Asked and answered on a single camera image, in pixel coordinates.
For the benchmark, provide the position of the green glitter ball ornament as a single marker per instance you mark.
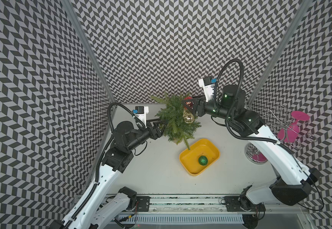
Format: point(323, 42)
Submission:
point(203, 160)

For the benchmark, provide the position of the red ball ornament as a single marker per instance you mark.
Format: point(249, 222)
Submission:
point(189, 102)

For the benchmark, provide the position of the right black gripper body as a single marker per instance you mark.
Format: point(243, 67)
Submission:
point(208, 108)

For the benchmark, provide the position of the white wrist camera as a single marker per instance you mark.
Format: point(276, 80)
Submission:
point(141, 112)
point(207, 87)

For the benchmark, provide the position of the gold ball ornament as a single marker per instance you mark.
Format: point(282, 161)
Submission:
point(188, 117)

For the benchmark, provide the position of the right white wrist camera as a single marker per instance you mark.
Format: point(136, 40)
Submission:
point(207, 87)

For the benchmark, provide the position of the small green christmas tree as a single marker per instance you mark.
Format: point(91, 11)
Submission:
point(177, 130)

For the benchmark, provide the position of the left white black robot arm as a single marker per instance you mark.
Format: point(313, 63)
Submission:
point(89, 212)

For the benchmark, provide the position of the yellow plastic tray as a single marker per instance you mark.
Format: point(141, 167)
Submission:
point(199, 156)

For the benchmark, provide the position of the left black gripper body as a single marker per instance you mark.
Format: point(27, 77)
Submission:
point(153, 135)

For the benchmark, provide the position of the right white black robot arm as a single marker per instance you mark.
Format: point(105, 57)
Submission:
point(294, 181)

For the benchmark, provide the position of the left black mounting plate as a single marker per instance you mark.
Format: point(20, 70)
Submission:
point(141, 204)

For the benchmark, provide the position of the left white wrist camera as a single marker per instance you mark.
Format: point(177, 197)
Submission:
point(141, 112)

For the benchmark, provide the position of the pink plastic wine glass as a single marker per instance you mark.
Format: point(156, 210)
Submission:
point(291, 128)

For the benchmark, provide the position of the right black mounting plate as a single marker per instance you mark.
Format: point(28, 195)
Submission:
point(233, 203)

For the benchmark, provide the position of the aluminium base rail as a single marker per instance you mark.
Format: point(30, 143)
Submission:
point(210, 204)

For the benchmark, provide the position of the black mounting plate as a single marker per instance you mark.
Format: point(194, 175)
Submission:
point(233, 203)
point(141, 204)

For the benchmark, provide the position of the white ribbed vent strip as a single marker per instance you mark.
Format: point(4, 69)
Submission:
point(185, 219)

